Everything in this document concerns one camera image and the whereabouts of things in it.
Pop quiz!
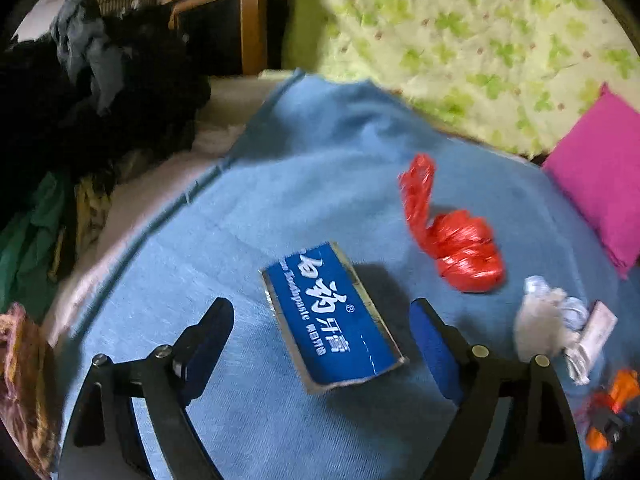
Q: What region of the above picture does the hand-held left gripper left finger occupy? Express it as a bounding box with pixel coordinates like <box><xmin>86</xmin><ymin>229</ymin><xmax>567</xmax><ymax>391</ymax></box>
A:
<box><xmin>60</xmin><ymin>297</ymin><xmax>236</xmax><ymax>480</ymax></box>

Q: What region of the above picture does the white tissue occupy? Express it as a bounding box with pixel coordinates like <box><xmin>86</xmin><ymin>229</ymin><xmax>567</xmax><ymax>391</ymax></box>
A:
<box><xmin>512</xmin><ymin>275</ymin><xmax>591</xmax><ymax>363</ymax></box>

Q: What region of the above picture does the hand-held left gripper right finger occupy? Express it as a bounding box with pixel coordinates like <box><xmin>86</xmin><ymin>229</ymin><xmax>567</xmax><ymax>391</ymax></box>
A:
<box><xmin>409</xmin><ymin>298</ymin><xmax>586</xmax><ymax>480</ymax></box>

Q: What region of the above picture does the brown patterned cloth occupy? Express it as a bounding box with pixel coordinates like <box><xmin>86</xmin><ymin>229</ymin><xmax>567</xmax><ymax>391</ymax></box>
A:
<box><xmin>0</xmin><ymin>302</ymin><xmax>61</xmax><ymax>471</ymax></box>

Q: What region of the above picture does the pink pillow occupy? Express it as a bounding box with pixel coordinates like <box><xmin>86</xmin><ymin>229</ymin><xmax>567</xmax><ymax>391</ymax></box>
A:
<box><xmin>541</xmin><ymin>82</ymin><xmax>640</xmax><ymax>281</ymax></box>

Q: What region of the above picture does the long toothpaste carton box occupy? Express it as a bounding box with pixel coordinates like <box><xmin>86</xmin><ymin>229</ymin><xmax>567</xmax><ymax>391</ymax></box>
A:
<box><xmin>258</xmin><ymin>241</ymin><xmax>408</xmax><ymax>395</ymax></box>

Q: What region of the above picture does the blue blanket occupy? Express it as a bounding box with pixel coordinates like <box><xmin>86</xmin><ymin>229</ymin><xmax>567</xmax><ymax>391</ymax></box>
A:
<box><xmin>50</xmin><ymin>67</ymin><xmax>640</xmax><ymax>480</ymax></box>

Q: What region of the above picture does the wooden cabinet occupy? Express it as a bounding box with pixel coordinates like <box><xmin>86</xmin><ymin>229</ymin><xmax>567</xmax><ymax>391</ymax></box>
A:
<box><xmin>160</xmin><ymin>0</ymin><xmax>291</xmax><ymax>76</ymax></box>

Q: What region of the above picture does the grey blue cloth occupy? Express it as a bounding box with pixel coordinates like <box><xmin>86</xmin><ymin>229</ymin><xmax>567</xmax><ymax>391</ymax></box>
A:
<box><xmin>50</xmin><ymin>0</ymin><xmax>126</xmax><ymax>113</ymax></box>

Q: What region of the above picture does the yellow patterned cloth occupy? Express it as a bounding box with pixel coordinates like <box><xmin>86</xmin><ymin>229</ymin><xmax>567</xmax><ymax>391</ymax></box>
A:
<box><xmin>75</xmin><ymin>175</ymin><xmax>117</xmax><ymax>261</ymax></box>

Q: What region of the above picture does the green floral quilt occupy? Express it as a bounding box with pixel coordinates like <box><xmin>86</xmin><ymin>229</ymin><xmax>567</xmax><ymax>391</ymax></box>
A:
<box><xmin>285</xmin><ymin>0</ymin><xmax>640</xmax><ymax>161</ymax></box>

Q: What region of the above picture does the orange snack wrapper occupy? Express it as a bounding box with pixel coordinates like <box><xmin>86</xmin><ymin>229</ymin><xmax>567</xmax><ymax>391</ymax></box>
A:
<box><xmin>575</xmin><ymin>367</ymin><xmax>640</xmax><ymax>453</ymax></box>

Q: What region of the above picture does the pile of dark clothes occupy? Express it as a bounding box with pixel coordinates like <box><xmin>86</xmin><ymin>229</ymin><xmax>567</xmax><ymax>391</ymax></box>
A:
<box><xmin>0</xmin><ymin>5</ymin><xmax>213</xmax><ymax>221</ymax></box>

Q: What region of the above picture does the green cloth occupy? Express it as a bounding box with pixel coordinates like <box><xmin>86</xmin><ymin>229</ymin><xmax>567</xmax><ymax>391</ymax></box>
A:
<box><xmin>0</xmin><ymin>170</ymin><xmax>76</xmax><ymax>311</ymax></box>

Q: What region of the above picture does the red plastic bag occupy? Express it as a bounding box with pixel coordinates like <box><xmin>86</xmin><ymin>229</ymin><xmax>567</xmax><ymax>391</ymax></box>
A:
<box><xmin>397</xmin><ymin>153</ymin><xmax>506</xmax><ymax>293</ymax></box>

